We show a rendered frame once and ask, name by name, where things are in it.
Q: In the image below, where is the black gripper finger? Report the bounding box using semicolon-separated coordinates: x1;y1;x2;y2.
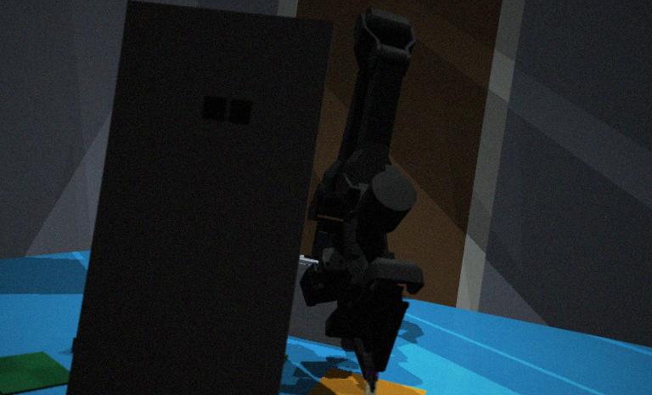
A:
335;321;374;380
353;296;409;372

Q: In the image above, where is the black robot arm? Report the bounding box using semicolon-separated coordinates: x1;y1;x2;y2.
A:
300;8;417;308

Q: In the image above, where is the orange flat square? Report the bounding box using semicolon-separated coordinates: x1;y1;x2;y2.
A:
308;368;426;395

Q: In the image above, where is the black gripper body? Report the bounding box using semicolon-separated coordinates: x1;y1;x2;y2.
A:
325;240;425;339

